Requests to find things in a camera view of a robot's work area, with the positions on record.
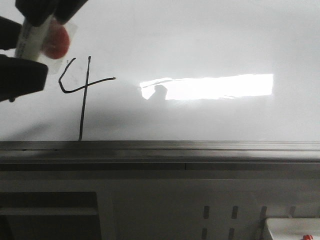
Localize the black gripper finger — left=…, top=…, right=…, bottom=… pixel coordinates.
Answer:
left=0, top=16, right=22, bottom=50
left=15, top=0, right=57, bottom=27
left=54, top=0, right=88, bottom=25
left=0, top=54, right=48, bottom=102

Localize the white whiteboard marker pen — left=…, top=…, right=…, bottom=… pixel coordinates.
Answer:
left=14, top=14, right=53, bottom=62

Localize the red magnet taped to marker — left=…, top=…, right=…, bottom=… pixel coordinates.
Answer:
left=38, top=18, right=78, bottom=75

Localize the white slotted metal panel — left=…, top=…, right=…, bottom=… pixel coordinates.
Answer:
left=0, top=170, right=320, bottom=240

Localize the white plastic box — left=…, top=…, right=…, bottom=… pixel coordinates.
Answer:
left=263, top=217, right=320, bottom=240

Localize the red small object in box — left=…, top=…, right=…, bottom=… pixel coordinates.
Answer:
left=302, top=234, right=314, bottom=240

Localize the white whiteboard with aluminium frame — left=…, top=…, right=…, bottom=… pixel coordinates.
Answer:
left=0, top=0, right=320, bottom=162

